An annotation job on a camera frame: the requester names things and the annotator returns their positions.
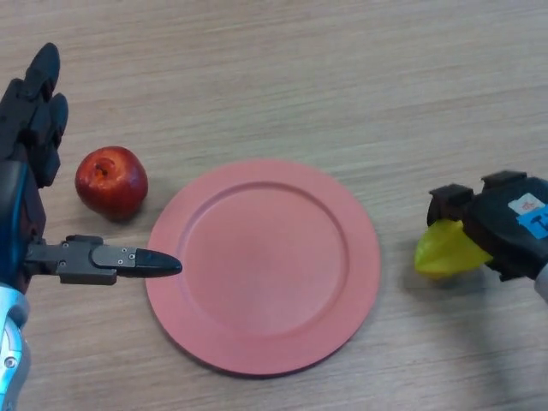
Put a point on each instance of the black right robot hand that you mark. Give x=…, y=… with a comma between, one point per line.
x=505, y=227

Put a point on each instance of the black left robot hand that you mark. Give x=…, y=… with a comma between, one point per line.
x=19, y=214

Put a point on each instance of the yellow starfruit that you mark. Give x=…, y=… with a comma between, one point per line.
x=445, y=252

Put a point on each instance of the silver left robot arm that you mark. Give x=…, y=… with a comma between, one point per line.
x=10, y=355

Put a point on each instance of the pink round plate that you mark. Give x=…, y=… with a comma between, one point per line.
x=263, y=267

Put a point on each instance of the red apple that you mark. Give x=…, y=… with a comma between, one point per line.
x=113, y=184

